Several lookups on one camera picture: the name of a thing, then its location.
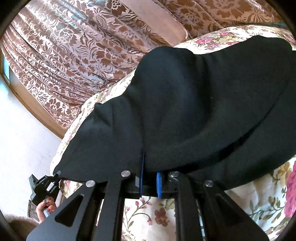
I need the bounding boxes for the left hand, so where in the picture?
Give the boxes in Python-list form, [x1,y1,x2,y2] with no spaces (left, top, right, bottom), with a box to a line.
[36,197,57,223]

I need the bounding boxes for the black pants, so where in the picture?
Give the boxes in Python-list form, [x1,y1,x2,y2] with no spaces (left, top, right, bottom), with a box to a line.
[55,36,295,189]

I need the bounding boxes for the brown floral curtain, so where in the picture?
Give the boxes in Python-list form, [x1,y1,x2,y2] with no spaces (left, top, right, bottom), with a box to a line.
[1,0,284,130]

